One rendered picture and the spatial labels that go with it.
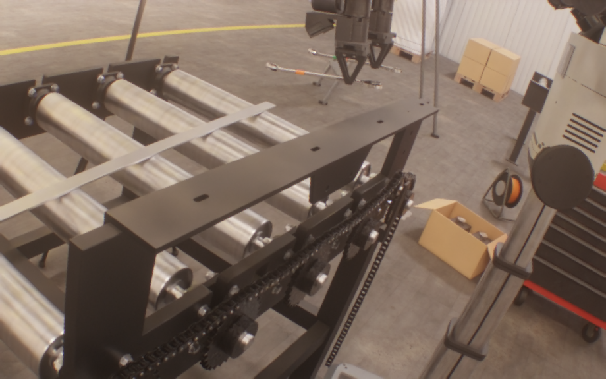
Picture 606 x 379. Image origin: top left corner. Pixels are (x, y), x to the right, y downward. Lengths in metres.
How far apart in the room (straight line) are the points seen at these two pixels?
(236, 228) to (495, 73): 7.99
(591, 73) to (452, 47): 10.14
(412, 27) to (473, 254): 6.31
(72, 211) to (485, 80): 8.28
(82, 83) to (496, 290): 1.38
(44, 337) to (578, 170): 1.11
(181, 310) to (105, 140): 0.68
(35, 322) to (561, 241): 2.79
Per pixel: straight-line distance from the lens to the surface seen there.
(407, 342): 2.72
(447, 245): 3.49
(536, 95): 6.09
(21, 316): 0.93
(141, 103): 1.81
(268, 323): 2.49
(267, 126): 1.89
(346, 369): 2.02
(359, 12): 1.24
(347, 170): 1.38
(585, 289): 3.34
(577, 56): 1.28
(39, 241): 2.10
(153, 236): 0.69
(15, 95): 1.74
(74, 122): 1.60
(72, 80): 1.87
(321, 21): 1.26
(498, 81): 9.08
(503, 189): 4.50
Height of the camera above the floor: 1.54
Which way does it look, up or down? 25 degrees down
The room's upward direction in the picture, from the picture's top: 19 degrees clockwise
